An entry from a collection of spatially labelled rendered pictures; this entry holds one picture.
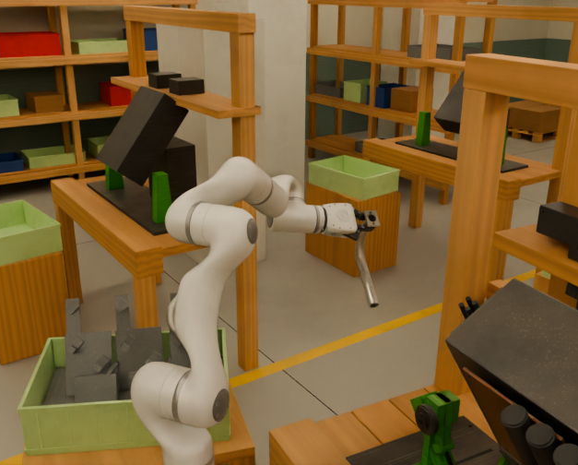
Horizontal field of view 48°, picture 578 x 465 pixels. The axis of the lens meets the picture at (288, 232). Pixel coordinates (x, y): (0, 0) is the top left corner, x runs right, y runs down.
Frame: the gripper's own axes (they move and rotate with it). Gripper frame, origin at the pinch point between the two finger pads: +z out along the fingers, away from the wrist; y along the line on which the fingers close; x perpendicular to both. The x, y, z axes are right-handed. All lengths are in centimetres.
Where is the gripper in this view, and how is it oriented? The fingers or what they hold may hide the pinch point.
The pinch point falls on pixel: (367, 221)
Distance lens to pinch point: 200.5
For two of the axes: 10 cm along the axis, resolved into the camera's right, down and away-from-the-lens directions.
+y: -1.5, -8.6, 4.9
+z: 9.4, 0.4, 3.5
